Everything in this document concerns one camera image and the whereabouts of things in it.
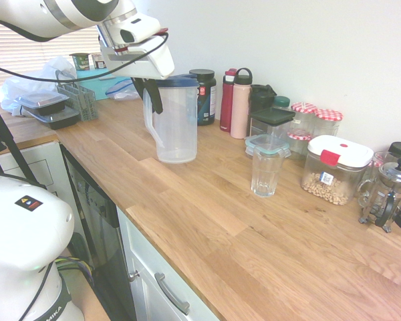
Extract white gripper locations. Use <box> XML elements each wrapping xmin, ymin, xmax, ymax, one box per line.
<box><xmin>99</xmin><ymin>32</ymin><xmax>176</xmax><ymax>114</ymax></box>

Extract clear pitcher with blue lid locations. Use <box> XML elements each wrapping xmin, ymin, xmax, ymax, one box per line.
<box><xmin>142</xmin><ymin>75</ymin><xmax>201</xmax><ymax>165</ymax></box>

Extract red water bottle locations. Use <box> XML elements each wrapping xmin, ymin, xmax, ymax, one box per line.
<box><xmin>219</xmin><ymin>68</ymin><xmax>239</xmax><ymax>132</ymax></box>

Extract clear zip bag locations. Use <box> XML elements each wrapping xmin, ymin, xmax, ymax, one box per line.
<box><xmin>106</xmin><ymin>77</ymin><xmax>144</xmax><ymax>101</ymax></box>

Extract teal box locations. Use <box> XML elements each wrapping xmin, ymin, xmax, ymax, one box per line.
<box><xmin>76</xmin><ymin>66</ymin><xmax>134</xmax><ymax>101</ymax></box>

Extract black protein powder tub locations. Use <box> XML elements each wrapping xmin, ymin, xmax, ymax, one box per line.
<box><xmin>188</xmin><ymin>69</ymin><xmax>217</xmax><ymax>126</ymax></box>

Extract grey cutlery basket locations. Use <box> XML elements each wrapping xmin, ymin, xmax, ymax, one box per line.
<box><xmin>55</xmin><ymin>83</ymin><xmax>100</xmax><ymax>122</ymax></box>

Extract green paper cup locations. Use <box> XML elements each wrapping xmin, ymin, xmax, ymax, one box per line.
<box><xmin>69</xmin><ymin>52</ymin><xmax>93</xmax><ymax>72</ymax></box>

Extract black food container clear lid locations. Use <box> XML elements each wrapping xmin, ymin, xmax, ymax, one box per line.
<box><xmin>13</xmin><ymin>90</ymin><xmax>70</xmax><ymax>116</ymax></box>
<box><xmin>25</xmin><ymin>107</ymin><xmax>81</xmax><ymax>130</ymax></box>

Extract pink bottle with black cap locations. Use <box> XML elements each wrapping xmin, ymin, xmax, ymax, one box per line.
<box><xmin>230</xmin><ymin>68</ymin><xmax>254</xmax><ymax>140</ymax></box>

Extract white plastic bag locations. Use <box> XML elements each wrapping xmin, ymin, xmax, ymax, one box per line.
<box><xmin>0</xmin><ymin>56</ymin><xmax>78</xmax><ymax>116</ymax></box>

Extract black shaker bottle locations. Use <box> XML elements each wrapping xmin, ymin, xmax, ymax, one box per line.
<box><xmin>249</xmin><ymin>84</ymin><xmax>277</xmax><ymax>114</ymax></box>

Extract glass container with teal lid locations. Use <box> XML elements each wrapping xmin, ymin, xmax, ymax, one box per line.
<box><xmin>244</xmin><ymin>133</ymin><xmax>292</xmax><ymax>160</ymax></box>

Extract square container with black lid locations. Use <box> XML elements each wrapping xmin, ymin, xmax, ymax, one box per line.
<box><xmin>249</xmin><ymin>107</ymin><xmax>297</xmax><ymax>140</ymax></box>

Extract clear jar with green lid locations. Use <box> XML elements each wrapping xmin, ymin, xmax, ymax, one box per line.
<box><xmin>273</xmin><ymin>96</ymin><xmax>291</xmax><ymax>113</ymax></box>

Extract window blinds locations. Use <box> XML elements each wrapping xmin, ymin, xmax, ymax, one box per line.
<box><xmin>0</xmin><ymin>18</ymin><xmax>103</xmax><ymax>90</ymax></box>

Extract black tripod stand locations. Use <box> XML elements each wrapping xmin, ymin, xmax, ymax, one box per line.
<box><xmin>0</xmin><ymin>93</ymin><xmax>51</xmax><ymax>190</ymax></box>

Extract clear drinking glass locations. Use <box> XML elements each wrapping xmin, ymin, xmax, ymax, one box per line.
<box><xmin>251</xmin><ymin>143</ymin><xmax>285</xmax><ymax>198</ymax></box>

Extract black dishwasher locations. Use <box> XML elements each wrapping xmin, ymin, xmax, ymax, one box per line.
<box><xmin>60</xmin><ymin>143</ymin><xmax>136</xmax><ymax>321</ymax></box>

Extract tall jar red checkered lid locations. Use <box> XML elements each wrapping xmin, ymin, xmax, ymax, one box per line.
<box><xmin>290</xmin><ymin>102</ymin><xmax>318</xmax><ymax>135</ymax></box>
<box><xmin>313</xmin><ymin>108</ymin><xmax>344</xmax><ymax>140</ymax></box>

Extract small jar red checkered lid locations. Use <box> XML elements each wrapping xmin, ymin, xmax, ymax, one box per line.
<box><xmin>286</xmin><ymin>129</ymin><xmax>312</xmax><ymax>160</ymax></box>

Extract white base cabinet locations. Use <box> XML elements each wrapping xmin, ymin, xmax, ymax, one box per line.
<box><xmin>116</xmin><ymin>207</ymin><xmax>221</xmax><ymax>321</ymax></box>

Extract cereal container with white lid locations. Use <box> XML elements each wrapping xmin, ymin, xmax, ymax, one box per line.
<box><xmin>300</xmin><ymin>135</ymin><xmax>374</xmax><ymax>207</ymax></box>

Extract white grey wrist camera box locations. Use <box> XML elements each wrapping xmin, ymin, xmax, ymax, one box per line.
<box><xmin>104</xmin><ymin>15</ymin><xmax>162</xmax><ymax>46</ymax></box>

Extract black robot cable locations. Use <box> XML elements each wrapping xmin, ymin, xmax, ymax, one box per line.
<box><xmin>0</xmin><ymin>31</ymin><xmax>170</xmax><ymax>84</ymax></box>

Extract coloured wire bundle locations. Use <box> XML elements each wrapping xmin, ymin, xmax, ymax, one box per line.
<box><xmin>55</xmin><ymin>255</ymin><xmax>95</xmax><ymax>286</ymax></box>

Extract silver drawer handle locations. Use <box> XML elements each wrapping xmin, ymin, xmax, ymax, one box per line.
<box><xmin>154</xmin><ymin>272</ymin><xmax>190</xmax><ymax>315</ymax></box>

